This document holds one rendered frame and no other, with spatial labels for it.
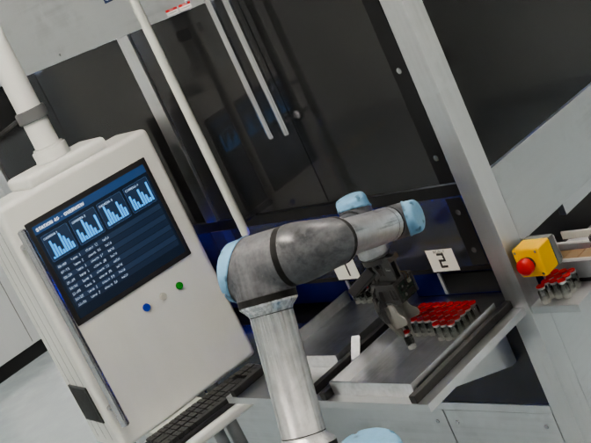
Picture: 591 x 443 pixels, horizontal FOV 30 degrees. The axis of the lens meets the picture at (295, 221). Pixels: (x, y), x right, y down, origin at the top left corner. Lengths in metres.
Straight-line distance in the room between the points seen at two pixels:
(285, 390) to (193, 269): 1.18
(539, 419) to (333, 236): 0.99
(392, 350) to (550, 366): 0.38
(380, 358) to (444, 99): 0.65
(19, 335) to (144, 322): 4.42
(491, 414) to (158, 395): 0.92
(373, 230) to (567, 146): 0.79
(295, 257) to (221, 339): 1.26
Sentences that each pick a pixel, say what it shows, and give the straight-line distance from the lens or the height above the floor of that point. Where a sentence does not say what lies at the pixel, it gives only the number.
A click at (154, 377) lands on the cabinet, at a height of 0.93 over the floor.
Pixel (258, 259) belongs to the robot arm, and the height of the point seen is 1.38.
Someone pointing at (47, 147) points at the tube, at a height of 1.62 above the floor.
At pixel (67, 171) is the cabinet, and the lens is 3.03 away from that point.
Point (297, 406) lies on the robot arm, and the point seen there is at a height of 1.11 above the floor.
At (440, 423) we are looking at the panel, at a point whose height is 0.53.
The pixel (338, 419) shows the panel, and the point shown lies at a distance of 3.34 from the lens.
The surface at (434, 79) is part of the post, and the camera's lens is 2.46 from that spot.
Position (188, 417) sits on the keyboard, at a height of 0.83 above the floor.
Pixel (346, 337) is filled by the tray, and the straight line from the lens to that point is 2.89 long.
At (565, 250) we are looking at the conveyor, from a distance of 2.66.
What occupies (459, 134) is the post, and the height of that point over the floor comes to 1.32.
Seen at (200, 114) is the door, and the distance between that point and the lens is 3.05.
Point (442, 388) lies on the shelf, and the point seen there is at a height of 0.88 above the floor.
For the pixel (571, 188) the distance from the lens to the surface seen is 2.81.
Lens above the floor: 1.91
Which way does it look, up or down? 14 degrees down
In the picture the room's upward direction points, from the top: 25 degrees counter-clockwise
